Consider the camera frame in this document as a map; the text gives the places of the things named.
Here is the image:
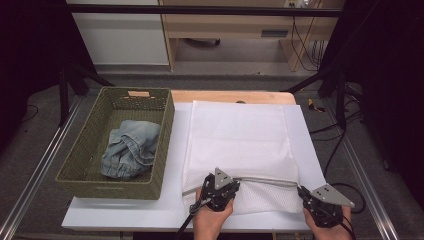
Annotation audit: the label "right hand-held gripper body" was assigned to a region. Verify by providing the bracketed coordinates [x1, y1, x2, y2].
[303, 182, 356, 230]

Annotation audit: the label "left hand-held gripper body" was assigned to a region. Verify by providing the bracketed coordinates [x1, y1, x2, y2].
[200, 167, 235, 213]

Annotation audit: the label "light blue denim jeans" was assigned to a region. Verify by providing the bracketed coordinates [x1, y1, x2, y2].
[99, 119, 163, 183]

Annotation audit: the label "green woven basket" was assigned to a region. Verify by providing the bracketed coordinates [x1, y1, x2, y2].
[54, 85, 176, 201]

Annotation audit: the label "person's left hand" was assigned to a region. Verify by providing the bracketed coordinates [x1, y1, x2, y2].
[192, 187, 235, 240]

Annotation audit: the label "person's right hand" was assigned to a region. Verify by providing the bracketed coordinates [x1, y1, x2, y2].
[303, 206, 355, 240]

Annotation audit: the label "yellow and black tool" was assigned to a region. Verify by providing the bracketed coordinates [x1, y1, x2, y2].
[307, 98, 326, 114]

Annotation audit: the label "black metal stand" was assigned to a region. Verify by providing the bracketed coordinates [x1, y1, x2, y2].
[58, 63, 114, 128]
[281, 66, 348, 131]

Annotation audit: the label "black curtain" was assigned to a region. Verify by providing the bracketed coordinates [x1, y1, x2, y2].
[319, 0, 424, 201]
[0, 0, 98, 151]

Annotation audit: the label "light wooden desk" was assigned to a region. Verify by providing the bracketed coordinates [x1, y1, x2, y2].
[159, 0, 346, 72]

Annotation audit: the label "white cabinet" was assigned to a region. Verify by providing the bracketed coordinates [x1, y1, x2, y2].
[66, 0, 169, 66]

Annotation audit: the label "black horizontal bar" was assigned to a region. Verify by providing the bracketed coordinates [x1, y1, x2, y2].
[66, 3, 344, 18]

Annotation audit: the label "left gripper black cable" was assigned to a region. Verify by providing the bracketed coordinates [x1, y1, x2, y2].
[174, 198, 213, 240]

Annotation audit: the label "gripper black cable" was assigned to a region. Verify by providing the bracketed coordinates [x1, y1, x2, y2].
[339, 213, 357, 240]
[174, 198, 213, 240]

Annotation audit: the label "looped black floor cable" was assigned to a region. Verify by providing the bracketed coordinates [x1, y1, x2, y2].
[323, 129, 368, 215]

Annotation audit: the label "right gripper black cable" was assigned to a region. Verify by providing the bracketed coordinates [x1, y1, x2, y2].
[339, 213, 357, 240]

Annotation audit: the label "aluminium floor rail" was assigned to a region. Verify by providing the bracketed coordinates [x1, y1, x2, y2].
[321, 99, 401, 240]
[0, 96, 84, 240]

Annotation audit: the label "hanging black cables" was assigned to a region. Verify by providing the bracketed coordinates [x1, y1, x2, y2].
[291, 16, 329, 73]

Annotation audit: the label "thin black floor cable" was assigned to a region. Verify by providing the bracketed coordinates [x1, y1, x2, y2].
[19, 104, 39, 123]

